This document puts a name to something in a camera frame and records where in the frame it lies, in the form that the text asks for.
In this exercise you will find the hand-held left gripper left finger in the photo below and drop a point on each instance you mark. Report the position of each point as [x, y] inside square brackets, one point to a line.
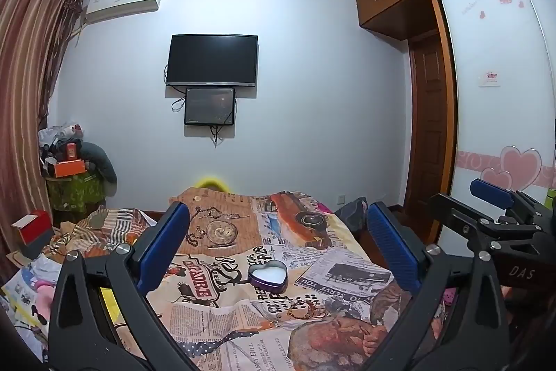
[164, 243]

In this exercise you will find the striped cloth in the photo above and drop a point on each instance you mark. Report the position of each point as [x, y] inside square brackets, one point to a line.
[100, 227]

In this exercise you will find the pink cloth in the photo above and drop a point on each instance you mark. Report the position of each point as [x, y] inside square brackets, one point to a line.
[44, 297]

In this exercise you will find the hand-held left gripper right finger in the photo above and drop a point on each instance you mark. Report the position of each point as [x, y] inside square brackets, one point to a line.
[391, 249]

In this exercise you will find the white air conditioner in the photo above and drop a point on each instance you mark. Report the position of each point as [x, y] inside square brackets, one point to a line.
[124, 1]

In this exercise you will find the black wall television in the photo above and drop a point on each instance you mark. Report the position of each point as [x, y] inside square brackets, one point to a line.
[213, 60]

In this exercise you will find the printed newspaper-pattern blanket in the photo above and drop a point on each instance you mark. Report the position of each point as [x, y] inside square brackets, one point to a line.
[243, 332]

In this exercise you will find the red and white sticker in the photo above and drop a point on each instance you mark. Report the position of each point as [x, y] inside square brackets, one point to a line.
[489, 79]

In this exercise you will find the brown wooden door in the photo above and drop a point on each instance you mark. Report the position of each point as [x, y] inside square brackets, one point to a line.
[430, 127]

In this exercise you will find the small black wall monitor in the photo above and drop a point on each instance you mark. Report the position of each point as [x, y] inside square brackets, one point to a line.
[210, 106]

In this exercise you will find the orange box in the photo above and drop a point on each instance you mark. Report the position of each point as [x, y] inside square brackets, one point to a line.
[69, 168]

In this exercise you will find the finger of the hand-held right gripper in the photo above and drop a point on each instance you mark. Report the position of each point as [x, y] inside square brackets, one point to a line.
[493, 193]
[460, 219]

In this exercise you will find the white wardrobe door with hearts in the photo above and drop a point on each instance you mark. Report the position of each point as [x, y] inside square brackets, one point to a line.
[499, 49]

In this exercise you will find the green patterned bag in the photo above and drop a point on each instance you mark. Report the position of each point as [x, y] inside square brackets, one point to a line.
[76, 193]

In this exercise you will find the white plastic bag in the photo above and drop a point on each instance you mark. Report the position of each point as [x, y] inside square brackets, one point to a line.
[58, 133]

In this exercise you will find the purple heart-shaped tin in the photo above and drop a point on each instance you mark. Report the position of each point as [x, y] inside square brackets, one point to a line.
[268, 276]

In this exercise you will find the striped brown curtain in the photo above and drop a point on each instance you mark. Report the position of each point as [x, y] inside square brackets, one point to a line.
[26, 71]

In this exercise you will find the small red box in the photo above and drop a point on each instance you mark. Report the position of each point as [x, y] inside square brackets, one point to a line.
[72, 151]

